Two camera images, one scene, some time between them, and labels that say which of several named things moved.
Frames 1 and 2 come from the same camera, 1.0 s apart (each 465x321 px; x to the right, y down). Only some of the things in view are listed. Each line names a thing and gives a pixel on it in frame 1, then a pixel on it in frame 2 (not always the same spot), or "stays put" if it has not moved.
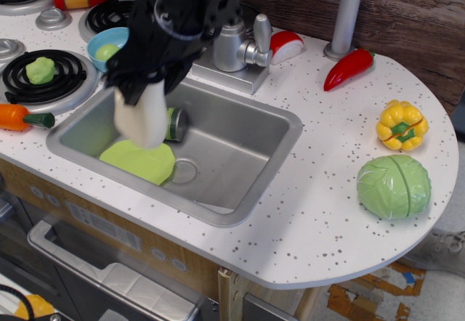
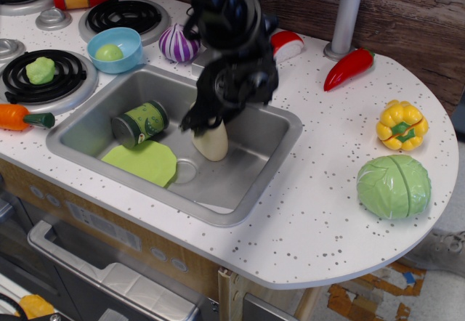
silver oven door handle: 140,292 stays put
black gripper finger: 176,75 -> 229,112
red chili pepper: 352,64 stays put
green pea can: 176,124 -> 132,128
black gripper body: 167,27 -> 232,78
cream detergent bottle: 144,123 -> 213,143
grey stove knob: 52,19 stays put
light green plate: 155,164 stays put
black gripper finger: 131,88 -> 200,118
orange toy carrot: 15,117 stays put
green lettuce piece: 41,71 stays put
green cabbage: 394,187 stays put
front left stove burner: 75,82 stays put
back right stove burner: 109,14 stays put
